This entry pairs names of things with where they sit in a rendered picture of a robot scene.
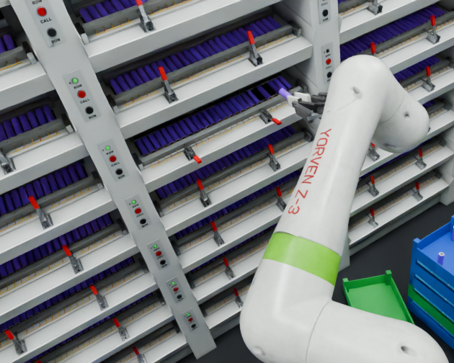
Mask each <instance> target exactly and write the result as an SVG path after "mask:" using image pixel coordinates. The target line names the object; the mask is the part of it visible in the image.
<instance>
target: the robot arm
mask: <svg viewBox="0 0 454 363"><path fill-rule="evenodd" d="M294 95H295V96H294V97H293V96H289V95H288V96H287V100H288V105H289V106H290V107H294V108H295V113H296V114H297V115H299V116H300V117H302V118H304V119H306V120H308V123H312V122H313V120H315V119H316V118H319V119H320V120H321V121H320V124H319V128H318V130H317V133H316V137H315V139H314V142H313V145H312V147H311V150H310V153H309V155H308V158H307V161H306V164H305V166H304V168H303V171H302V173H301V176H300V178H299V180H298V183H297V184H296V187H295V189H294V191H293V194H292V196H291V198H290V200H289V202H288V204H287V206H286V208H285V210H284V212H283V214H282V216H281V218H280V220H279V222H278V224H277V226H276V229H275V231H274V232H273V234H272V237H271V239H270V242H269V243H268V245H267V248H266V250H265V252H264V255H263V257H262V260H261V261H260V263H259V266H258V268H257V271H256V274H255V275H254V278H253V280H252V283H251V286H250V288H249V291H248V293H247V296H246V299H245V301H244V304H243V306H242V309H241V314H240V329H241V335H242V338H243V340H244V343H245V344H246V346H247V347H248V349H249V350H250V352H251V353H252V354H253V355H254V356H255V357H256V358H258V359H259V360H261V361H263V362H264V363H449V362H448V359H447V357H446V356H445V353H444V351H443V350H442V349H441V347H440V346H439V344H438V343H437V342H436V341H435V340H434V339H433V338H432V337H431V336H430V335H429V334H428V333H427V332H426V331H424V330H422V329H421V328H419V327H418V326H415V325H414V324H411V323H408V322H406V321H401V320H398V319H394V318H389V317H385V316H382V315H377V314H374V313H369V312H366V311H364V310H359V309H357V308H352V307H350V306H347V305H343V304H341V303H338V302H334V301H333V300H331V298H332V295H333V291H334V286H335V283H336V280H337V275H338V271H339V265H340V261H341V258H342V252H343V248H344V242H345V238H346V234H347V226H348V222H349V218H350V212H351V208H352V203H353V199H354V195H355V191H356V188H357V183H358V181H359V178H360V174H361V171H362V167H363V164H364V162H365V158H366V155H367V153H368V149H369V147H370V143H373V144H375V145H376V146H378V147H379V148H380V149H382V150H384V151H387V152H389V153H405V152H408V151H411V150H413V149H415V148H416V147H417V146H418V145H420V144H421V143H422V141H423V140H424V139H425V138H426V136H427V133H428V130H429V116H428V114H427V111H426V109H425V108H424V107H423V106H422V105H421V104H420V103H419V102H418V101H417V100H416V99H414V98H413V97H412V96H411V95H410V94H409V93H408V92H407V91H406V90H405V89H404V88H403V87H402V86H401V85H400V83H399V82H398V81H397V80H396V78H395V77H394V75H393V74H392V73H391V71H390V69H389V68H388V66H387V65H386V64H385V63H384V62H383V61H382V60H380V59H379V58H376V57H374V56H371V55H356V56H353V57H351V58H348V59H347V60H345V61H343V62H342V63H341V64H339V65H338V67H337V68H336V69H335V71H334V72H333V74H332V76H331V80H330V84H329V90H328V93H326V92H319V93H318V95H315V94H313V95H308V94H302V93H299V92H294Z"/></svg>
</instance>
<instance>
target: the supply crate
mask: <svg viewBox="0 0 454 363"><path fill-rule="evenodd" d="M453 226H454V215H453V216H452V217H451V221H450V222H449V223H447V224H446V225H444V226H442V227H441V228H439V229H437V230H436V231H434V232H433V233H431V234H429V235H428V236H426V237H425V238H423V239H422V240H420V239H418V238H415V239H414V240H413V246H412V253H411V255H412V256H413V257H414V258H415V259H417V260H418V261H420V262H421V263H423V265H425V266H426V267H427V268H429V269H430V270H432V271H433V272H434V273H435V274H436V275H438V276H439V277H441V278H442V279H443V280H445V281H446V282H447V283H448V284H450V285H451V286H452V287H454V241H452V240H451V237H452V232H453ZM440 252H443V253H444V254H445V257H444V262H443V266H442V265H441V264H439V263H438V262H437V258H438V254H439V253H440Z"/></svg>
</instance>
